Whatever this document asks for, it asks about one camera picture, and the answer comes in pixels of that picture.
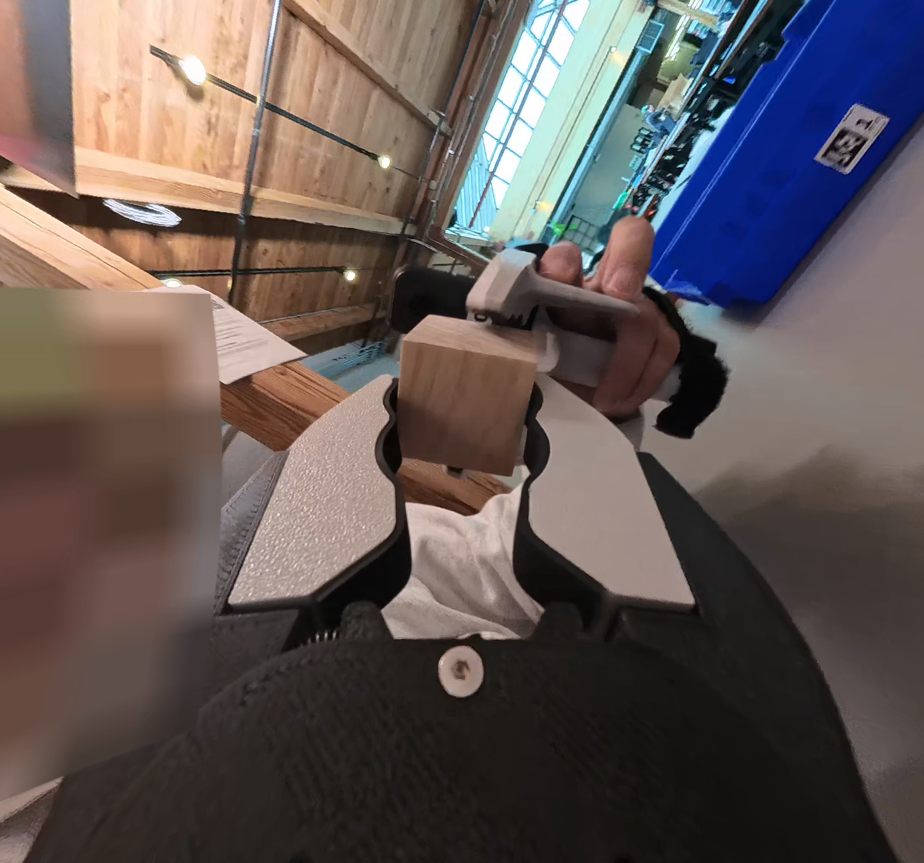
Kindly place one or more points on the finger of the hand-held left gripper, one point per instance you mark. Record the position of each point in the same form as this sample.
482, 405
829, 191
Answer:
498, 286

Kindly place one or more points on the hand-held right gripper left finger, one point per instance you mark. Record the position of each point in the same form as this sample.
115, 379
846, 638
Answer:
317, 509

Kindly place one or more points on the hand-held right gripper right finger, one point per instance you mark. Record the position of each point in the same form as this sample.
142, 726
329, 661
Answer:
606, 516

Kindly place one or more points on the wooden cube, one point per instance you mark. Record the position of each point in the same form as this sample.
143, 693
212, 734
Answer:
462, 401

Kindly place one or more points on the blue plastic bin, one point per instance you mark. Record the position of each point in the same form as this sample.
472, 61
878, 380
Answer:
779, 156

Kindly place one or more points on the person's left hand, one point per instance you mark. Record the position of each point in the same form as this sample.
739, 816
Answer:
635, 354

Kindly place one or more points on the person's white sweatshirt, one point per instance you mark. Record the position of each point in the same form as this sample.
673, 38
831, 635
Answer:
462, 567

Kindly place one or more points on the printed paper sheet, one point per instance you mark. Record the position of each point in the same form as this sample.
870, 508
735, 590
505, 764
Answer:
252, 347

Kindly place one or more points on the large paned window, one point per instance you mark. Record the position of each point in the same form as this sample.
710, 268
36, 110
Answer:
520, 84

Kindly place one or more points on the metal conduit pipe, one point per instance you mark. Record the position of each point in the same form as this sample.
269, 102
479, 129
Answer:
249, 185

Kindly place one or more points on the grey panel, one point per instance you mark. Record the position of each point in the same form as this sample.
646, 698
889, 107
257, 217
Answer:
50, 69

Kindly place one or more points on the black light rail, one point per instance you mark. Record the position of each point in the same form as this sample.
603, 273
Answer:
252, 273
303, 121

